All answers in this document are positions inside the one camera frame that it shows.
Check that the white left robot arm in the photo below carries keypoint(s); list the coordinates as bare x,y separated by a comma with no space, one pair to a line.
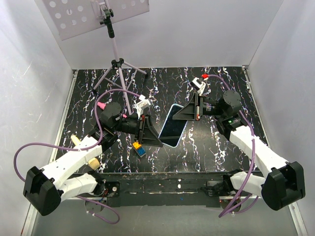
47,187

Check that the wooden handled tool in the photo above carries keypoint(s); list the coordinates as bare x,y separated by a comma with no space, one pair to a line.
94,162

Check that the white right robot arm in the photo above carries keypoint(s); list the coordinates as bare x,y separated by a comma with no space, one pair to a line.
282,182

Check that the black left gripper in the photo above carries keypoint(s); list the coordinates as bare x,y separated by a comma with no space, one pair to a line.
147,135

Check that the lilac music stand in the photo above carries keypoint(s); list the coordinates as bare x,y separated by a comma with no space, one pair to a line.
73,18

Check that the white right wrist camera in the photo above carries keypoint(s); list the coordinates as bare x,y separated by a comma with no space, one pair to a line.
199,84

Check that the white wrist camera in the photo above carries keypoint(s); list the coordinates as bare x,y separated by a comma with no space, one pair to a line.
199,84
142,105

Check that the black smartphone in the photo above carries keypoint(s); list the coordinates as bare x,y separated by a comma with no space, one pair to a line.
172,130

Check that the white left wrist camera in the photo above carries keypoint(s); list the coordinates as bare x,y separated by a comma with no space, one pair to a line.
142,105

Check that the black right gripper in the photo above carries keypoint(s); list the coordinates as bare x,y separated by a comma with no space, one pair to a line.
193,110

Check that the pink cylindrical stick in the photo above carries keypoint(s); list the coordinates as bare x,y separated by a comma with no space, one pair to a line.
103,105

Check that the orange and blue toy blocks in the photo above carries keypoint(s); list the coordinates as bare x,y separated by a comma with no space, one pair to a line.
138,149

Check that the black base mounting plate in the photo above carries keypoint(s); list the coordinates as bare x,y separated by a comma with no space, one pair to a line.
163,189

